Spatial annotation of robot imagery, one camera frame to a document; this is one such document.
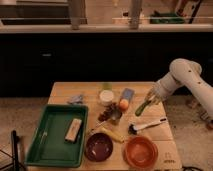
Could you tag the wooden block in tray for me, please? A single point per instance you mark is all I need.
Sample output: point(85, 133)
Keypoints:
point(73, 130)

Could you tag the dark grape bunch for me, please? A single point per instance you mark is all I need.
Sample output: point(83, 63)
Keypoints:
point(107, 113)

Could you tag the white lidded cup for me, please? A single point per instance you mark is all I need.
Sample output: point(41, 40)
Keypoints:
point(106, 97)

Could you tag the purple bowl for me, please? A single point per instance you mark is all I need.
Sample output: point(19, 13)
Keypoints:
point(98, 147)

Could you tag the grey crumpled cloth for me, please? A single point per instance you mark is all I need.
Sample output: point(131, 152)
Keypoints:
point(76, 99)

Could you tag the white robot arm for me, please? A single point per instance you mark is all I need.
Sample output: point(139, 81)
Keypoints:
point(183, 72)

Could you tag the orange peach fruit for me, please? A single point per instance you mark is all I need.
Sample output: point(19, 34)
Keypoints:
point(123, 105)

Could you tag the white handled black brush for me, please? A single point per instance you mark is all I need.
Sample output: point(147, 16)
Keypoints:
point(134, 128)

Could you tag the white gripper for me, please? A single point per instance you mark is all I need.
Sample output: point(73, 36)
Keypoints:
point(161, 91)

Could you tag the green plastic tray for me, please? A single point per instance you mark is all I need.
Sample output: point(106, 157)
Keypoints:
point(49, 148)

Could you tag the black chair frame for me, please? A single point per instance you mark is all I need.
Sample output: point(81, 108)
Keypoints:
point(15, 164)

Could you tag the green bin in background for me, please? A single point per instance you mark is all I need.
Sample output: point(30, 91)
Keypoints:
point(165, 18)

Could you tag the metal measuring scoop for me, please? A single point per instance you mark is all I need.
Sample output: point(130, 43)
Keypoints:
point(113, 118)

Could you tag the red bowl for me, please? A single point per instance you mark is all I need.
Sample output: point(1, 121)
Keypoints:
point(140, 153)

